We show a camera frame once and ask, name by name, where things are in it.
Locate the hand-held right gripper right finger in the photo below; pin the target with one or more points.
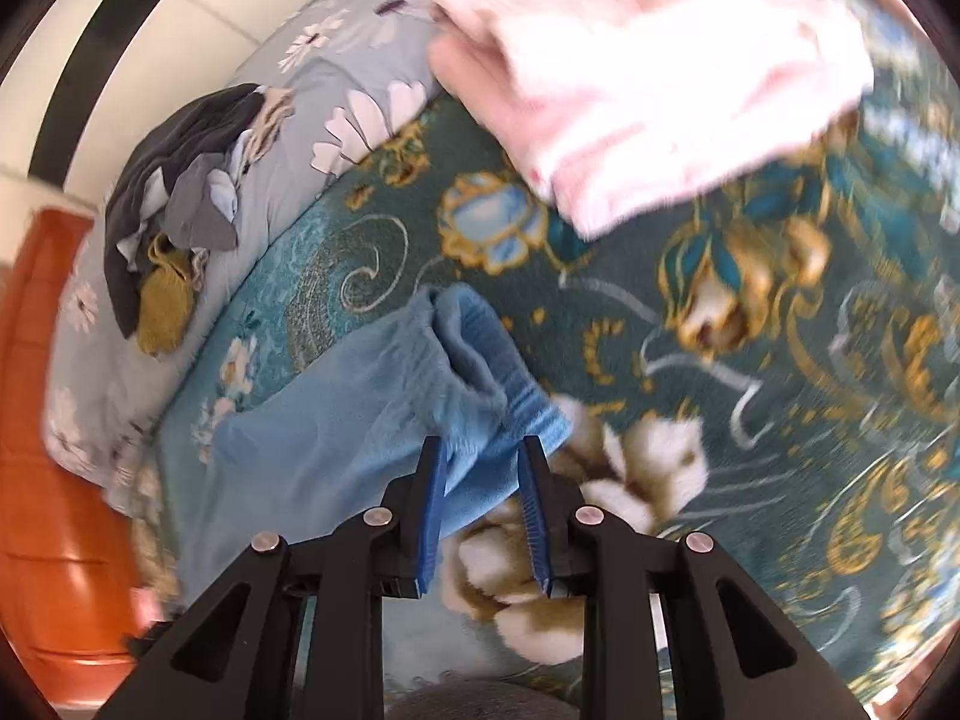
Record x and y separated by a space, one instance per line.
534 517

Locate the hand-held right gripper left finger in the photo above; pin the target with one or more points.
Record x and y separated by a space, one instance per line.
430 510

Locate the light blue fleece pants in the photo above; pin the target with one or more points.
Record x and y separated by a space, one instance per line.
322 435

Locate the teal floral blanket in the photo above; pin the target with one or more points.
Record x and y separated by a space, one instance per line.
675 360

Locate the mustard yellow knitted garment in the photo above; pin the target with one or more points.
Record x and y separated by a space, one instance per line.
162 298

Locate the grey floral pillow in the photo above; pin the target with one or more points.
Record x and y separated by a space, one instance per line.
247 187

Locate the dark grey garment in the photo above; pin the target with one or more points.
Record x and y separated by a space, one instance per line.
161 180

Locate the pink folded garment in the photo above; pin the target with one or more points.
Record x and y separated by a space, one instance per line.
645 67

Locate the orange wooden bed frame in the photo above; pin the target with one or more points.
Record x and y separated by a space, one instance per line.
60 480

